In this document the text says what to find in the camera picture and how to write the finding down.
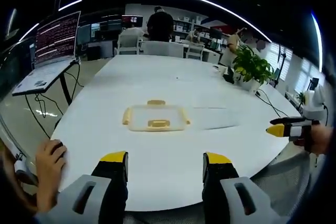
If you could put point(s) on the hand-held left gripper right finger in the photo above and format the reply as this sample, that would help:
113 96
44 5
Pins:
236 197

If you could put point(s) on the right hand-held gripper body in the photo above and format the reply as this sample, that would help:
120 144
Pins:
313 108

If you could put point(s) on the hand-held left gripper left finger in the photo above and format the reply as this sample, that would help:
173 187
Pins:
90 195

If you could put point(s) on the clear box with yellow buckles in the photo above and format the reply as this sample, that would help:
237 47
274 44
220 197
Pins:
155 115

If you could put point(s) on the person's right hand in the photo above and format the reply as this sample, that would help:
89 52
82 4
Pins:
319 140

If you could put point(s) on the grey mesh chair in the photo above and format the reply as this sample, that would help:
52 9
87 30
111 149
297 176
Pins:
283 182

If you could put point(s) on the black tripod stand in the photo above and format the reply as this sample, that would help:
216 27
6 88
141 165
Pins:
282 62

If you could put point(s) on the black computer mouse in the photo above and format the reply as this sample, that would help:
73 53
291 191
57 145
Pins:
59 147

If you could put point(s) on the green potted plant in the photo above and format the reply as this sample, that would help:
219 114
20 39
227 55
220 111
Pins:
252 66

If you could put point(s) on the white cup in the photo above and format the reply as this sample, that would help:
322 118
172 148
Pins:
222 69

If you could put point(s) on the black laptop stand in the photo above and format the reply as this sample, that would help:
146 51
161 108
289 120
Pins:
65 85

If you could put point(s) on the white office chair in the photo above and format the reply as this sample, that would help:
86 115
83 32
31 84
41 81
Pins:
127 44
162 48
194 51

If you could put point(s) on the open silver laptop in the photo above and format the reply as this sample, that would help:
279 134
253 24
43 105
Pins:
50 51

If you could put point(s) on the red screen monitor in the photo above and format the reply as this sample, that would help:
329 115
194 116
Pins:
132 20

